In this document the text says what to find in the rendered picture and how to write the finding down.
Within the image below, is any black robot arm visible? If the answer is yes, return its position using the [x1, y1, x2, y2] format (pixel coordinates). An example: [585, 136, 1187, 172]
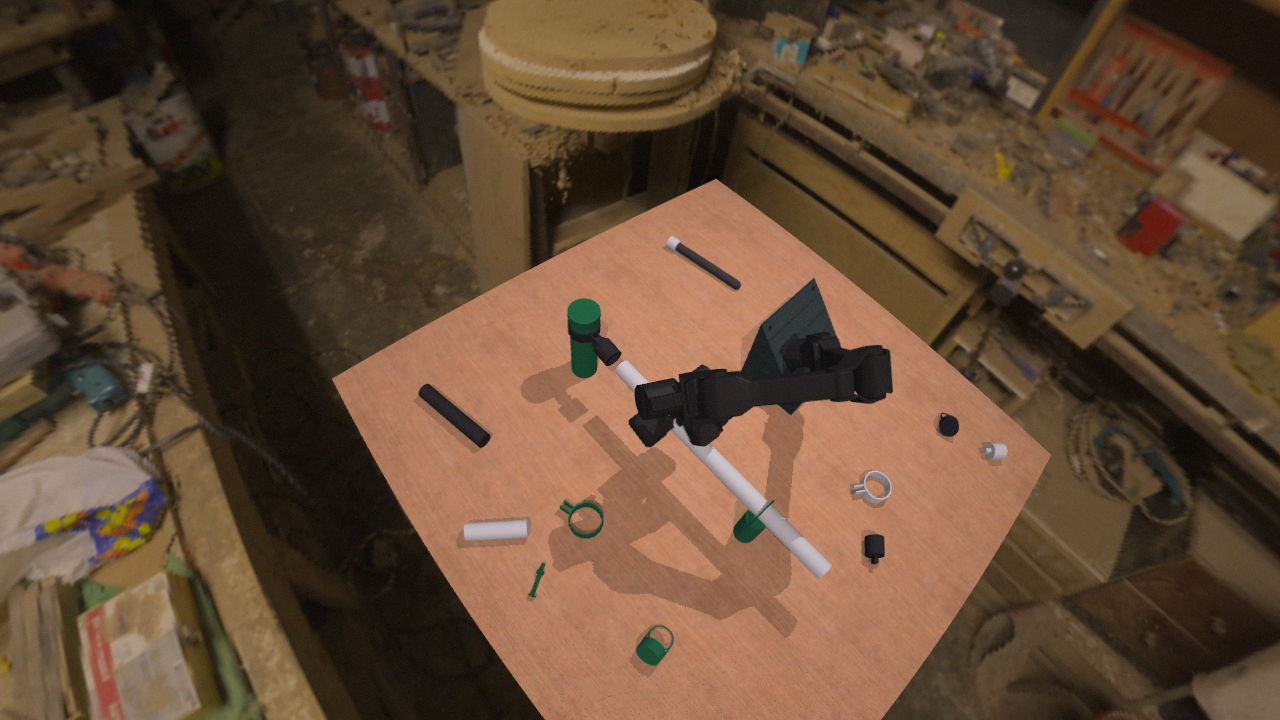
[635, 332, 893, 447]

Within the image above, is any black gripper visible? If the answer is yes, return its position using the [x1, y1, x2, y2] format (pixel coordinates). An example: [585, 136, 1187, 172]
[628, 365, 710, 447]

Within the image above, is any grey metal band with two ears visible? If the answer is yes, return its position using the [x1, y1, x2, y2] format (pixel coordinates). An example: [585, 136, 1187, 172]
[851, 470, 892, 503]

